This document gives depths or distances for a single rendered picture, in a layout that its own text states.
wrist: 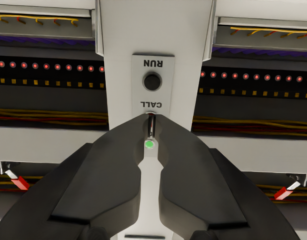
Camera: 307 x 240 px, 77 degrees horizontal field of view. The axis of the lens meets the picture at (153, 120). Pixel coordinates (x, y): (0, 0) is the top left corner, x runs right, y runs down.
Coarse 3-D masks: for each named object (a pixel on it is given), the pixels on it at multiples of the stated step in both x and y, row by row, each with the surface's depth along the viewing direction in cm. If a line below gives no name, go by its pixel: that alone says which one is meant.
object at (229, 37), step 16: (224, 32) 23; (240, 32) 23; (256, 32) 23; (272, 32) 22; (288, 32) 23; (304, 32) 22; (240, 48) 25; (256, 48) 25; (272, 48) 24; (288, 48) 24; (304, 48) 24
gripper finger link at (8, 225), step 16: (64, 160) 8; (80, 160) 8; (48, 176) 7; (64, 176) 7; (32, 192) 7; (48, 192) 7; (16, 208) 6; (32, 208) 6; (48, 208) 6; (0, 224) 6; (16, 224) 6; (32, 224) 6; (48, 224) 6; (64, 224) 6; (80, 224) 6
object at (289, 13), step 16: (224, 0) 17; (240, 0) 16; (256, 0) 16; (272, 0) 16; (288, 0) 16; (304, 0) 16; (224, 16) 21; (240, 16) 20; (256, 16) 20; (272, 16) 20; (288, 16) 20; (304, 16) 19; (208, 32) 17; (208, 48) 17; (208, 64) 35; (224, 64) 35; (240, 64) 35; (256, 64) 35; (272, 64) 35; (288, 64) 35; (304, 64) 35
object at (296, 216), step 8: (256, 184) 50; (264, 192) 49; (272, 192) 49; (296, 192) 50; (304, 192) 53; (272, 200) 46; (280, 200) 48; (288, 200) 45; (296, 200) 45; (304, 200) 45; (280, 208) 45; (288, 208) 45; (296, 208) 46; (304, 208) 46; (288, 216) 43; (296, 216) 43; (304, 216) 43; (296, 224) 40; (304, 224) 40; (296, 232) 34; (304, 232) 34
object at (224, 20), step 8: (224, 24) 21; (232, 24) 21; (240, 24) 21; (248, 24) 21; (256, 24) 21; (264, 24) 21; (272, 24) 21; (280, 24) 21; (288, 24) 21; (296, 24) 21; (304, 24) 21
